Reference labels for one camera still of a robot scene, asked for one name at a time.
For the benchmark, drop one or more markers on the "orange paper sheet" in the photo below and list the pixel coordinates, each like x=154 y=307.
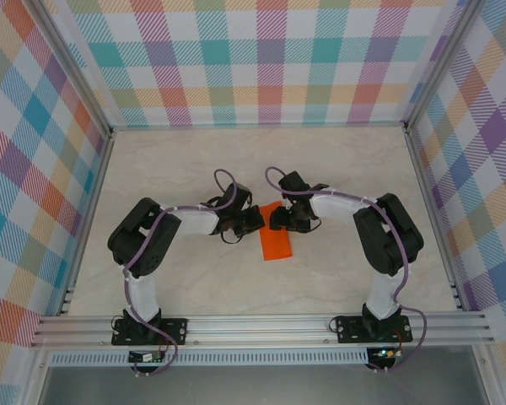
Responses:
x=274 y=246

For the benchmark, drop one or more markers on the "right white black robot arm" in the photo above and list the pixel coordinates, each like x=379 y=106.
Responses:
x=381 y=291

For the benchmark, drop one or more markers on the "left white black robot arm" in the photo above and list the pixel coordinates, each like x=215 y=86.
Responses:
x=143 y=291

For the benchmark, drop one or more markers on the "grey metal panel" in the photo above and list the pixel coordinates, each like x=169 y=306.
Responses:
x=257 y=386

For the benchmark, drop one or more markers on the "wide aluminium mounting rail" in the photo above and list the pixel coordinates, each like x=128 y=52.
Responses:
x=257 y=329

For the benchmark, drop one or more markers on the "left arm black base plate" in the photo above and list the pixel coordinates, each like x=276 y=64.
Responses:
x=177 y=331

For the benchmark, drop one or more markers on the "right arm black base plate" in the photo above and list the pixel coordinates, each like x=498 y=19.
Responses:
x=352 y=333

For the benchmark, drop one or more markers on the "aluminium side frame rail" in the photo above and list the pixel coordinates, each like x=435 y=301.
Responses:
x=432 y=211
x=95 y=190

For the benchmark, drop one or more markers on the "aluminium frame post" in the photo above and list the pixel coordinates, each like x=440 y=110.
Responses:
x=69 y=63
x=440 y=63

